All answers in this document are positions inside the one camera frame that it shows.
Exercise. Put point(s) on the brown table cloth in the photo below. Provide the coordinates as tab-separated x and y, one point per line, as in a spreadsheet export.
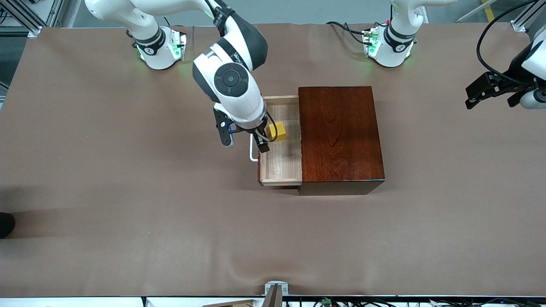
128	192

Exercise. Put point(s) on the grey metal clamp bracket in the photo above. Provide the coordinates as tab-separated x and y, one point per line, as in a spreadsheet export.
285	290

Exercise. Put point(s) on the green connector plug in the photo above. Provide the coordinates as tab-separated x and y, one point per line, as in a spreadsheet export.
326	301

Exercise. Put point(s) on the black shoe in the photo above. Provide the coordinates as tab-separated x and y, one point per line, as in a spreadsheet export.
5	224

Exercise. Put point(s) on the dark brown wooden cabinet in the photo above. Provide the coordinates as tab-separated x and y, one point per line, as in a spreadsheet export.
341	136

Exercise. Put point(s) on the wooden board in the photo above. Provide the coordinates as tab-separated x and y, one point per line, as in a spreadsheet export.
234	304

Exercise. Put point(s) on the yellow block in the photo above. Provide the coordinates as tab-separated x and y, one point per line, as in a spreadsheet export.
280	132

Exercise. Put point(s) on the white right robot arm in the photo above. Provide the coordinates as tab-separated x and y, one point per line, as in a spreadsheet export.
230	81

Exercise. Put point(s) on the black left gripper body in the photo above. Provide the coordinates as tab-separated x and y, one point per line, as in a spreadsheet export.
513	73

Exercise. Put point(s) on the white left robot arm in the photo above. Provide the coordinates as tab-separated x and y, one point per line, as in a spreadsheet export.
396	42

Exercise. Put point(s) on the aluminium frame profile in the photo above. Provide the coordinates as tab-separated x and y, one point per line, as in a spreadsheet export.
25	19
522	21

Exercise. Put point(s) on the light wood drawer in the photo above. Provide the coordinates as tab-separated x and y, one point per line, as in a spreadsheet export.
281	166

